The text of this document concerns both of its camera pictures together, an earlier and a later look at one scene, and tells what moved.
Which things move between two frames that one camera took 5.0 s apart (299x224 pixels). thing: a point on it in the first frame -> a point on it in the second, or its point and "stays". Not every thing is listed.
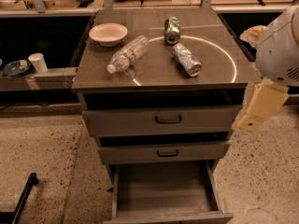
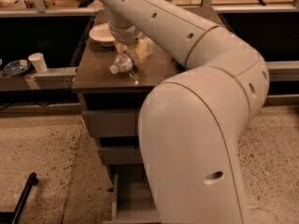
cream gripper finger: x=267 y=98 -> x=142 y=49
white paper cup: x=38 y=62 stays
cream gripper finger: x=252 y=35 -> x=121 y=49
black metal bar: x=12 y=217 stays
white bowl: x=107 y=34 stays
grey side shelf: x=58 y=78 stays
